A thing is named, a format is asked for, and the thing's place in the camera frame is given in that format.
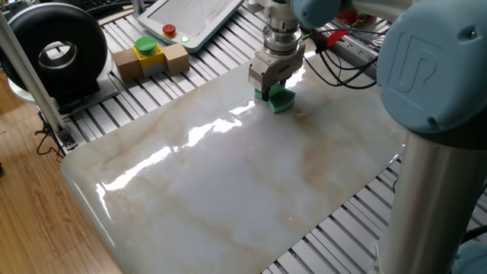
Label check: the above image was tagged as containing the silver Schunk gripper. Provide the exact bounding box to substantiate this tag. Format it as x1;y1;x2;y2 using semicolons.
248;47;307;102

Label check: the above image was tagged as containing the green sponge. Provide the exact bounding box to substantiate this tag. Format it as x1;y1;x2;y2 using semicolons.
253;82;297;114

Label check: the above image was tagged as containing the white gripper adapter plate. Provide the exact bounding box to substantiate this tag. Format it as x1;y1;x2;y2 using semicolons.
253;40;307;70

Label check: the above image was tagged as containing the silver force torque sensor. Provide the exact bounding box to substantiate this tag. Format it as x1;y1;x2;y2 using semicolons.
262;24;301;56

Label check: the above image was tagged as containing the glossy marble pattern board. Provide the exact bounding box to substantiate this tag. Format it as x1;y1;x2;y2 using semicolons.
60;36;408;274

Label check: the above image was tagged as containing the light wooden block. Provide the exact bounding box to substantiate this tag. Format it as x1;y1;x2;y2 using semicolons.
113;48;145;83
162;43;190;75

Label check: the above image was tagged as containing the red fire extinguisher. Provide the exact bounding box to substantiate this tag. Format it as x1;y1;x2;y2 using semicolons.
336;10;368;26

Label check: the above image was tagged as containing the white teach pendant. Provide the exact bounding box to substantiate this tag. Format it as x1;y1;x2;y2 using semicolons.
136;0;244;53

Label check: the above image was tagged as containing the yellow box with green button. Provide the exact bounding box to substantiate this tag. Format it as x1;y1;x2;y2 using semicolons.
132;36;167;77

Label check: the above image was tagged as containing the black keyboard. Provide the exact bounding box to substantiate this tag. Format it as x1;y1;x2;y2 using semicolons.
78;0;123;11

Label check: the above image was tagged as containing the black cable bundle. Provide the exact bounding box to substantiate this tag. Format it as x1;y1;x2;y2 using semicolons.
302;26;380;91

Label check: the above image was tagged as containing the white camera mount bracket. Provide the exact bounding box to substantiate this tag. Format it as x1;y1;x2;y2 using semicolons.
247;0;301;33

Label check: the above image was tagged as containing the red strap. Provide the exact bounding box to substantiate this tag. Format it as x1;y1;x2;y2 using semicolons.
326;29;350;47

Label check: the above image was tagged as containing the thin aluminium post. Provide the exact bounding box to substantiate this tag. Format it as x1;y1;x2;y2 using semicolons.
131;0;146;18

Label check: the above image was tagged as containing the thin black floor cable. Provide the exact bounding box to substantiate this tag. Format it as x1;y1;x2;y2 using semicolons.
33;127;64;161

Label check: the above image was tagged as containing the thick aluminium frame post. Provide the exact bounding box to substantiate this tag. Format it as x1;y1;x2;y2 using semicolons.
0;11;79;150

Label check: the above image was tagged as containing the black ring-shaped device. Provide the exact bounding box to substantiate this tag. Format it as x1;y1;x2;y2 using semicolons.
0;2;121;111

